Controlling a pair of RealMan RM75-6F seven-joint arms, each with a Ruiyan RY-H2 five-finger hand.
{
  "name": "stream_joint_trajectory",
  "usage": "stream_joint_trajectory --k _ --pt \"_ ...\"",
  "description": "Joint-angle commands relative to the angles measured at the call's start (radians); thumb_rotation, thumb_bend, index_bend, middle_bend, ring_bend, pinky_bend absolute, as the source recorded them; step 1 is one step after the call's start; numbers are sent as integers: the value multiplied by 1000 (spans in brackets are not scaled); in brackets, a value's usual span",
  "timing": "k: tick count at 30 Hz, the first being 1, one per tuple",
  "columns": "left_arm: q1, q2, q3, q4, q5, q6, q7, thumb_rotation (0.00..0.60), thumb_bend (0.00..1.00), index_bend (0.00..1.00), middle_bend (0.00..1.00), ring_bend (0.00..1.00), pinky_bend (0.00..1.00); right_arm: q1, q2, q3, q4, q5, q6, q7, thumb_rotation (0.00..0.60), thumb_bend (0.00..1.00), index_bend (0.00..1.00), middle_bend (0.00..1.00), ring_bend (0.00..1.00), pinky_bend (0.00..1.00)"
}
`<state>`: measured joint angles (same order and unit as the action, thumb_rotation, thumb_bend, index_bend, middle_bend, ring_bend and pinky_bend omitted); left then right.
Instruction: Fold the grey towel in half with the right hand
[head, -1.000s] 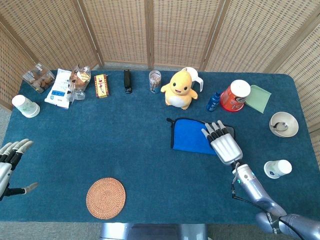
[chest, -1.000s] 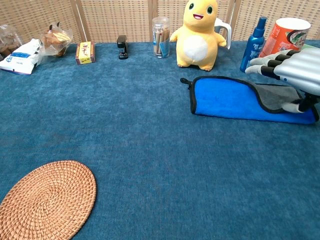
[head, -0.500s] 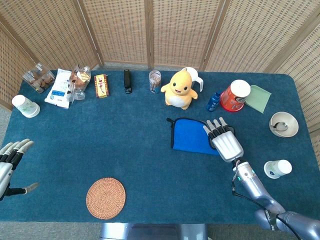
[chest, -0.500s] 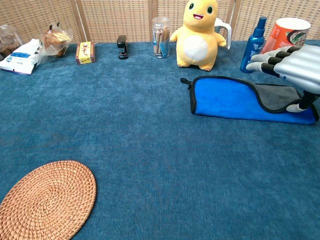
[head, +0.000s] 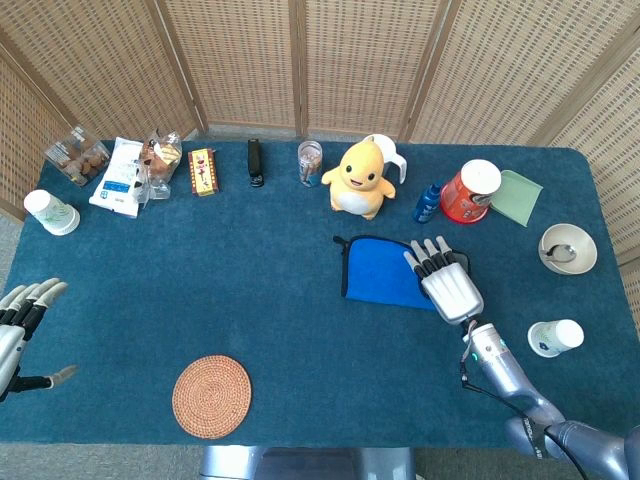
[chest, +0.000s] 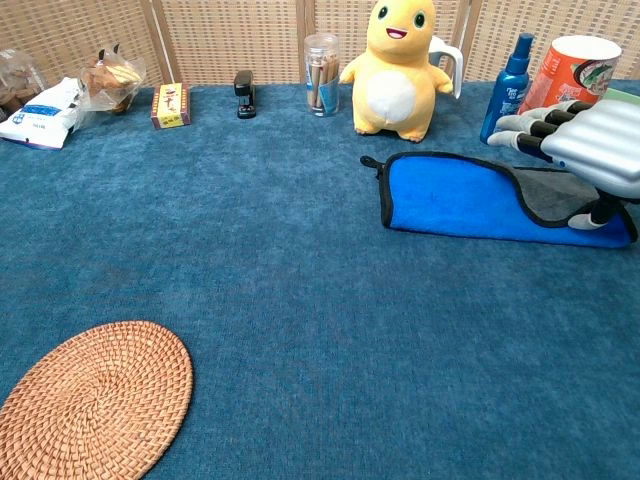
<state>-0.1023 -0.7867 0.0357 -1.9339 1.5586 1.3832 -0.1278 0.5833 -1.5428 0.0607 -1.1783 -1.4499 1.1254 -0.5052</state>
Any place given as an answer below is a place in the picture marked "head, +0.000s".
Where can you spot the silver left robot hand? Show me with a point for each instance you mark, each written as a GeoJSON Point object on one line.
{"type": "Point", "coordinates": [12, 340]}

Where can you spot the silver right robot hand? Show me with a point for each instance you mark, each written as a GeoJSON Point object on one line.
{"type": "Point", "coordinates": [452, 292]}

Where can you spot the grey blue-backed cloth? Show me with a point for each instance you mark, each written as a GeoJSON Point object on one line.
{"type": "Point", "coordinates": [375, 275]}

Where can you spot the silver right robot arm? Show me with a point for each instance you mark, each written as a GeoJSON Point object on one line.
{"type": "Point", "coordinates": [500, 370]}

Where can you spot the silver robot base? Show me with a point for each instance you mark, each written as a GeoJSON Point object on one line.
{"type": "Point", "coordinates": [300, 465]}

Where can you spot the small blue bottle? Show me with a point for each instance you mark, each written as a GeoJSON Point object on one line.
{"type": "Point", "coordinates": [426, 205]}

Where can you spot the red instant noodle cup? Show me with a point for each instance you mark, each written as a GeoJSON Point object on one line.
{"type": "Point", "coordinates": [470, 192]}

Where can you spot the paper cup with blue print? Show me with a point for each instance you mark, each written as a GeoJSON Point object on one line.
{"type": "Point", "coordinates": [555, 337]}

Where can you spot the light green cloth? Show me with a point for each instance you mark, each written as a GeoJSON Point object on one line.
{"type": "Point", "coordinates": [520, 197]}

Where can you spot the metal spoon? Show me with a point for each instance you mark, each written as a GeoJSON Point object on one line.
{"type": "Point", "coordinates": [562, 252]}

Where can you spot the paper cup with green print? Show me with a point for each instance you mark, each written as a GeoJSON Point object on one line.
{"type": "Point", "coordinates": [52, 212]}

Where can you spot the beige bowl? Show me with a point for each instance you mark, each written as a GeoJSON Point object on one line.
{"type": "Point", "coordinates": [582, 242]}

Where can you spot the yellow plush toy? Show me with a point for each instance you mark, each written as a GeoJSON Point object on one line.
{"type": "Point", "coordinates": [357, 182]}

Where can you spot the white plastic pitcher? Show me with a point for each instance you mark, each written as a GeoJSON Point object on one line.
{"type": "Point", "coordinates": [395, 155]}

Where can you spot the white snack bag blue print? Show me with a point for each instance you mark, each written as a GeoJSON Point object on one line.
{"type": "Point", "coordinates": [117, 180]}

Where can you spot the clear jar with sticks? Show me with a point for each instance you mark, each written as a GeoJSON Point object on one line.
{"type": "Point", "coordinates": [310, 162]}

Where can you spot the clear plastic cookie box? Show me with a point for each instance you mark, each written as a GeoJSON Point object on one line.
{"type": "Point", "coordinates": [77, 155]}

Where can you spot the blue table cloth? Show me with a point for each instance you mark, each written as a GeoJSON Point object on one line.
{"type": "Point", "coordinates": [200, 280]}

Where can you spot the round woven rattan coaster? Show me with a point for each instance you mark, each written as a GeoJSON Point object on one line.
{"type": "Point", "coordinates": [212, 397]}

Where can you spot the clear bag of bread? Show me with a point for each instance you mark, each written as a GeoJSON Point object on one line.
{"type": "Point", "coordinates": [162, 160]}

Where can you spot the black stapler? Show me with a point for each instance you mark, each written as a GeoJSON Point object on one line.
{"type": "Point", "coordinates": [256, 162]}

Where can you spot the small red yellow box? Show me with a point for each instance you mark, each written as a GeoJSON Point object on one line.
{"type": "Point", "coordinates": [203, 172]}

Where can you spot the woven bamboo folding screen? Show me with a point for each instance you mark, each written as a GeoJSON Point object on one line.
{"type": "Point", "coordinates": [250, 60]}

